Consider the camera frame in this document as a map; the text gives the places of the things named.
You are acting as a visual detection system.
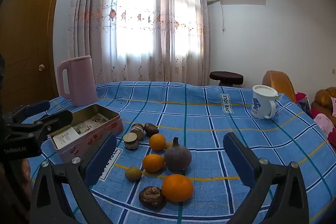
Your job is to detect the wooden door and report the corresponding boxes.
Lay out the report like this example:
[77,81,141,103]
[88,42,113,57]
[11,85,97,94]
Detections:
[0,0,60,113]

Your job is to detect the brown kiwi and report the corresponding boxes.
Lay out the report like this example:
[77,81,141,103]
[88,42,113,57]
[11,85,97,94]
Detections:
[125,166,143,182]

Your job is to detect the pink tin box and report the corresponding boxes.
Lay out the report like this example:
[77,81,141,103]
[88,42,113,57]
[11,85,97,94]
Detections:
[50,104,124,164]

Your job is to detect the pink electric kettle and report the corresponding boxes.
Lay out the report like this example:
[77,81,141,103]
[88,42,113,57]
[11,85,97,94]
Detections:
[57,55,98,107]

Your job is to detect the blue plaid cloth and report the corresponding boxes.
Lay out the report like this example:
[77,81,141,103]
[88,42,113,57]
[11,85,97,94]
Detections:
[21,81,336,224]

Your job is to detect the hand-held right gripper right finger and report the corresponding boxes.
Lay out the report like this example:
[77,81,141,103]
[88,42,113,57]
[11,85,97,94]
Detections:
[223,132,311,224]

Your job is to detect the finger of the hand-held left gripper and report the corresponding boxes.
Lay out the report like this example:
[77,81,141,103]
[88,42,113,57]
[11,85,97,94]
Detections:
[5,100,51,125]
[5,110,74,141]

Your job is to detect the air conditioner power cable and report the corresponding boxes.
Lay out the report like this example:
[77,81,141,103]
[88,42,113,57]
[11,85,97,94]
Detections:
[221,0,226,33]

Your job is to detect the white printed card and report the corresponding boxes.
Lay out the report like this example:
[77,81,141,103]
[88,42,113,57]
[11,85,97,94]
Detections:
[52,127,79,149]

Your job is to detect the dark round stool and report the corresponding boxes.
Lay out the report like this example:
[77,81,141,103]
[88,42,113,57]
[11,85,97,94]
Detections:
[209,71,244,87]

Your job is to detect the pink cloth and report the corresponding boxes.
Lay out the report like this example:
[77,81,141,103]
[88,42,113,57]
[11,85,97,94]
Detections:
[314,96,336,149]

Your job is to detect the orange chair back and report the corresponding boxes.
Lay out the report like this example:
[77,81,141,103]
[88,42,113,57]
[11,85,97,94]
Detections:
[262,70,297,104]

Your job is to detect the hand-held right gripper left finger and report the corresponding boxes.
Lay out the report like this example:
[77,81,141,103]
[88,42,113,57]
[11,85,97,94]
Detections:
[29,132,118,224]

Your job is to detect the chestnut-like round piece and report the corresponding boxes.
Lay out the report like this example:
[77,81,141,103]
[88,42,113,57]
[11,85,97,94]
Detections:
[131,123,145,140]
[123,133,139,151]

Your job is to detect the person's left hand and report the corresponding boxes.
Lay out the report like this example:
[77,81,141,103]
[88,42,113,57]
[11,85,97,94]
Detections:
[20,158,31,186]

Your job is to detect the dark brown wrinkled fruit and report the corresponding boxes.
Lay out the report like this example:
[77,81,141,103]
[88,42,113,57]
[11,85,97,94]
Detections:
[139,186,167,210]
[144,123,160,138]

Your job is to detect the chestnut-like round piece back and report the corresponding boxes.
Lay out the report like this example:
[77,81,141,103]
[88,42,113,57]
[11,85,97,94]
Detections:
[131,123,145,140]

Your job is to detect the brown leather sofa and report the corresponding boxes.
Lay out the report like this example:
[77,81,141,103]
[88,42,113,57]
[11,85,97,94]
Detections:
[311,87,336,128]

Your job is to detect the dark purple pomegranate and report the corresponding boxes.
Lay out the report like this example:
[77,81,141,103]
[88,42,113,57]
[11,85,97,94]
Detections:
[164,137,192,172]

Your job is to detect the chestnut-like round piece front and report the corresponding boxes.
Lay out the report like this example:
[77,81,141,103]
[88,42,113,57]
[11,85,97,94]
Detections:
[123,133,139,151]

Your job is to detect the white mug blue print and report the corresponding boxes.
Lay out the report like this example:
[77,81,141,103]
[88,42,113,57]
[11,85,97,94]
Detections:
[251,85,279,119]

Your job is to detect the orange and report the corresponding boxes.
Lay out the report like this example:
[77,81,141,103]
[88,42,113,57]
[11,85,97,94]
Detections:
[142,153,165,173]
[161,174,194,203]
[149,133,167,151]

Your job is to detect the photo cards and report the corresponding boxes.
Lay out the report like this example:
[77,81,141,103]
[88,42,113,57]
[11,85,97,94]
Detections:
[72,113,108,133]

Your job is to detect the sheer floral curtain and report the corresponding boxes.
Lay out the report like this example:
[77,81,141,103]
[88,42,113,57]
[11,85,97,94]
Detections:
[67,0,210,87]

